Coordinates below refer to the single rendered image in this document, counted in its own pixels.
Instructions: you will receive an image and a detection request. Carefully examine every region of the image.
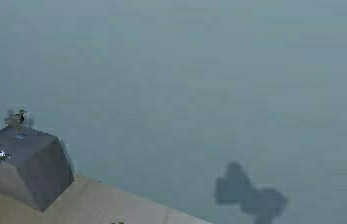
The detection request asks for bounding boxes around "dark grey cabinet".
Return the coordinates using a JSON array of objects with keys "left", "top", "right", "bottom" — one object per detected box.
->
[{"left": 0, "top": 125, "right": 75, "bottom": 213}]

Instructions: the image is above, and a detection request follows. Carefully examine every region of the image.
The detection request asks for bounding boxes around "brown duck figure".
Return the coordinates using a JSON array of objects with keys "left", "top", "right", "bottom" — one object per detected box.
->
[{"left": 3, "top": 109, "right": 28, "bottom": 130}]

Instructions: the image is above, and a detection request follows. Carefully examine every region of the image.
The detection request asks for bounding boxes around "small black white object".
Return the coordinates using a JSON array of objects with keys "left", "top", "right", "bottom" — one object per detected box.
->
[{"left": 0, "top": 150, "right": 11, "bottom": 165}]

